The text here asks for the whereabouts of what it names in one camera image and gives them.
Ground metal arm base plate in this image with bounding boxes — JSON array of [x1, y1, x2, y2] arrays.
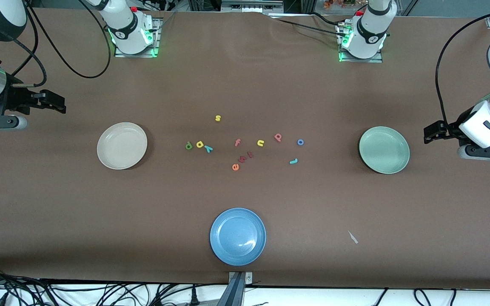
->
[[338, 23, 384, 63], [114, 17, 161, 58]]

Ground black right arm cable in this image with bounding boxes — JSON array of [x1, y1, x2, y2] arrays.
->
[[11, 0, 113, 88]]

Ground beige brown plate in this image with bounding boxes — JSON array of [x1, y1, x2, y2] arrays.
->
[[97, 122, 148, 170]]

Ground gray equipment box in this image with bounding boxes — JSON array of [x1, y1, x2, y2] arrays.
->
[[221, 0, 285, 13]]

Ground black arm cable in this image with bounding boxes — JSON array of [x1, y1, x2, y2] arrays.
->
[[436, 11, 490, 128], [11, 0, 113, 88]]

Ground orange decoration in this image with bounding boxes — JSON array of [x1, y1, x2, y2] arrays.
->
[[324, 0, 356, 10]]

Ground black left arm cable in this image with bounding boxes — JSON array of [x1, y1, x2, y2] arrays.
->
[[436, 11, 490, 128]]

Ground brown paper table cover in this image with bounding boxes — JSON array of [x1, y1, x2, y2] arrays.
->
[[0, 8, 490, 290]]

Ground aluminium camera mount post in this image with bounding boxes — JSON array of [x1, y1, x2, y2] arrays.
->
[[217, 271, 254, 306]]

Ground green plate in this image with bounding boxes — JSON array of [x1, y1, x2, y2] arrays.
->
[[359, 126, 410, 175]]

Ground blue plate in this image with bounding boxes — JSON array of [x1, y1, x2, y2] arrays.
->
[[209, 207, 267, 267]]

